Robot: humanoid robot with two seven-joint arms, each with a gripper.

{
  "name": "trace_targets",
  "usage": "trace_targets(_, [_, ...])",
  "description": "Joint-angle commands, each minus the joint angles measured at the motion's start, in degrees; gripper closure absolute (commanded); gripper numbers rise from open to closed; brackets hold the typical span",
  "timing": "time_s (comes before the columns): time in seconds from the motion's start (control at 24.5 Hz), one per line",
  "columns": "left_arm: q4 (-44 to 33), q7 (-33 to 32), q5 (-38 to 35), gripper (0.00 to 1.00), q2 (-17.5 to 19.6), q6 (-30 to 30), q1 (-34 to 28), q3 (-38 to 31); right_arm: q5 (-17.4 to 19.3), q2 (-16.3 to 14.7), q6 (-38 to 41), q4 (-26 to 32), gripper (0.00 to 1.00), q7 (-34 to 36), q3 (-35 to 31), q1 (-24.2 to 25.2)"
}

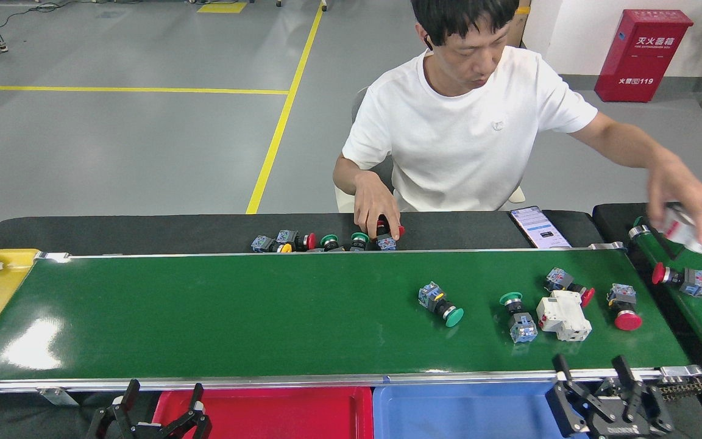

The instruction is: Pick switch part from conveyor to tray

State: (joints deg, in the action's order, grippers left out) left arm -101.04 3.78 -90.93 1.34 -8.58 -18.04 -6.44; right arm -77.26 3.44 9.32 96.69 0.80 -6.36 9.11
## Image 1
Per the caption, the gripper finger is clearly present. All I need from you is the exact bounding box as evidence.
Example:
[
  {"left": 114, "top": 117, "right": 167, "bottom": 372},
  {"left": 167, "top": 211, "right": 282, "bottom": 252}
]
[
  {"left": 85, "top": 379, "right": 146, "bottom": 439},
  {"left": 154, "top": 382, "right": 213, "bottom": 439}
]

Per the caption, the red mushroom button switch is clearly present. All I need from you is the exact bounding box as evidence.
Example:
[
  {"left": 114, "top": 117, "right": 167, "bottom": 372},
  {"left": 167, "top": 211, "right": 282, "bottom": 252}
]
[
  {"left": 607, "top": 283, "right": 643, "bottom": 332},
  {"left": 375, "top": 219, "right": 406, "bottom": 251}
]

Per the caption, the black conveyor drive chain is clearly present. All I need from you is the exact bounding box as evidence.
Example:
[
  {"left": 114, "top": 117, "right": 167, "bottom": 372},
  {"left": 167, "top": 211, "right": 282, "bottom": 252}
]
[{"left": 656, "top": 377, "right": 702, "bottom": 402}]

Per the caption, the person's left hand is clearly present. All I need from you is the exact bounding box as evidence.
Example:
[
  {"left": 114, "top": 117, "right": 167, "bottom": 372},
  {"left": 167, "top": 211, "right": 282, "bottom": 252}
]
[{"left": 646, "top": 161, "right": 702, "bottom": 252}]

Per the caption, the person's right hand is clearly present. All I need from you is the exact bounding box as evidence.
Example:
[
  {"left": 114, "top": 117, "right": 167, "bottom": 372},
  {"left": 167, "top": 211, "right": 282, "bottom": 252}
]
[{"left": 353, "top": 170, "right": 402, "bottom": 241}]

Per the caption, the red fire extinguisher cabinet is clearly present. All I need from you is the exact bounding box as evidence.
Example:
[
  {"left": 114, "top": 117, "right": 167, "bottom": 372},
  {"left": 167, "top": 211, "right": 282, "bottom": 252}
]
[{"left": 594, "top": 9, "right": 694, "bottom": 103}]

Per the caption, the grey office chair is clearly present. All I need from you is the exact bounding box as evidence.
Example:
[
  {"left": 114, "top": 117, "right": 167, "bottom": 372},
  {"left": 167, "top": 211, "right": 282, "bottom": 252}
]
[{"left": 335, "top": 85, "right": 527, "bottom": 214}]

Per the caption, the smartphone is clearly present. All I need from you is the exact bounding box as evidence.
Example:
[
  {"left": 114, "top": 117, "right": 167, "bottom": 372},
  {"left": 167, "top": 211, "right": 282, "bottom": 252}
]
[{"left": 509, "top": 205, "right": 572, "bottom": 249}]

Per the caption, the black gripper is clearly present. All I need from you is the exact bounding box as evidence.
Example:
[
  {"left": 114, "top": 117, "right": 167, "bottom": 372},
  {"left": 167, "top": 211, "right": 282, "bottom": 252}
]
[{"left": 545, "top": 354, "right": 676, "bottom": 439}]

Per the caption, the red plastic tray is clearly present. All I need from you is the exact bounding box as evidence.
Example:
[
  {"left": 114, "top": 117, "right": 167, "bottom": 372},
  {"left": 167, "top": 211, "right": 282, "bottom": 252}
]
[{"left": 152, "top": 386, "right": 375, "bottom": 439}]

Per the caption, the blue plastic tray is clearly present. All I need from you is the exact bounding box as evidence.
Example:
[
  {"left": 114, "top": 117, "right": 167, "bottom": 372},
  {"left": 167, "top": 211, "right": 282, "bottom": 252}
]
[{"left": 372, "top": 381, "right": 589, "bottom": 439}]

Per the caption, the long green conveyor belt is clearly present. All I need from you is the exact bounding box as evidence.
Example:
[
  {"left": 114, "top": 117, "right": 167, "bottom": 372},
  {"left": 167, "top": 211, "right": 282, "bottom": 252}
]
[{"left": 0, "top": 242, "right": 702, "bottom": 400}]

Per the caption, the person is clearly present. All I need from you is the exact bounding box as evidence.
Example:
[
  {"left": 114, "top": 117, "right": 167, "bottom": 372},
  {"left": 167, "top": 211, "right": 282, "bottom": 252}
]
[{"left": 333, "top": 0, "right": 702, "bottom": 254}]

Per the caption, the yellow mushroom button switch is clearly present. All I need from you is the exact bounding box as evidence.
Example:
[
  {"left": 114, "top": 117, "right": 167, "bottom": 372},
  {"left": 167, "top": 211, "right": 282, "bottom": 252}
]
[{"left": 251, "top": 235, "right": 294, "bottom": 254}]

